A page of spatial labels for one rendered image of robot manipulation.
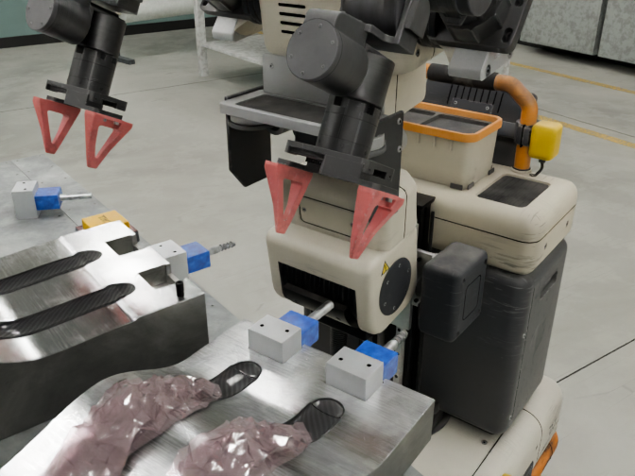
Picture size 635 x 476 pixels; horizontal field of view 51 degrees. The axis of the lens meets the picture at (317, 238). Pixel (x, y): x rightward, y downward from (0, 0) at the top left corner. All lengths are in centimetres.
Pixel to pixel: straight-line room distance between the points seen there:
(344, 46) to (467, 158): 71
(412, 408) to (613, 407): 151
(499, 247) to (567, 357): 109
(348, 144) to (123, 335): 34
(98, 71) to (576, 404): 164
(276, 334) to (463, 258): 53
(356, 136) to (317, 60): 10
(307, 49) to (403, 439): 38
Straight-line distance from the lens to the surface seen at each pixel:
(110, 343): 80
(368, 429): 68
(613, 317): 259
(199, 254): 102
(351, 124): 68
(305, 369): 75
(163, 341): 83
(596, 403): 218
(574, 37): 651
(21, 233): 127
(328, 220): 112
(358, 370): 71
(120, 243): 99
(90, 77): 98
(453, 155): 131
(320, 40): 64
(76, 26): 96
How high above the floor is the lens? 132
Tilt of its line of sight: 27 degrees down
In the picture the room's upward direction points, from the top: straight up
